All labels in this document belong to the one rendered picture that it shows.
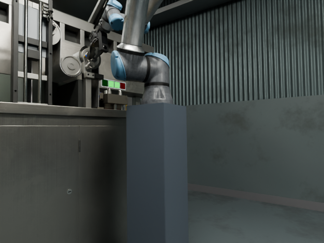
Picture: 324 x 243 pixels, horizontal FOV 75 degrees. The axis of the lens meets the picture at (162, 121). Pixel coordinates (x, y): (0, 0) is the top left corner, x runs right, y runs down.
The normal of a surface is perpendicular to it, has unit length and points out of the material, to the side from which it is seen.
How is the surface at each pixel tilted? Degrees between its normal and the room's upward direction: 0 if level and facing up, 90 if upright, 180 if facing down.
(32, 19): 90
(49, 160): 90
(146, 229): 90
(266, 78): 90
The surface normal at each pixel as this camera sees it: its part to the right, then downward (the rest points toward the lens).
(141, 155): -0.55, -0.02
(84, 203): 0.73, -0.04
